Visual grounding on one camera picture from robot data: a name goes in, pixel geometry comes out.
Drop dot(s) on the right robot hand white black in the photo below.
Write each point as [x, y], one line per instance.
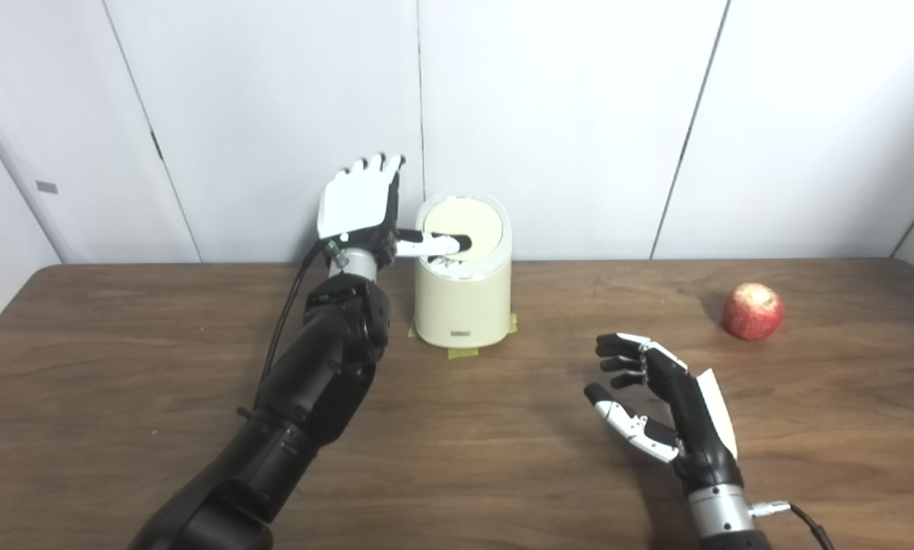
[690, 424]

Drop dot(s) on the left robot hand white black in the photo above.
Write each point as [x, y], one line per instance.
[358, 202]

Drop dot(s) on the cream round bin lid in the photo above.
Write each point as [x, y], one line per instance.
[476, 218]

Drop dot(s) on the red apple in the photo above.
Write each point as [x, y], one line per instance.
[753, 312]

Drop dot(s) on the cream-colored bin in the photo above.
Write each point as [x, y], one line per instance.
[461, 302]

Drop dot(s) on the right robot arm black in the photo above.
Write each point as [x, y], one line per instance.
[724, 519]

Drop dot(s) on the black wall panel hinge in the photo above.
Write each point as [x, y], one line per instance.
[157, 145]

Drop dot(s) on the grey wall label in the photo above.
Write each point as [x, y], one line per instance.
[46, 187]

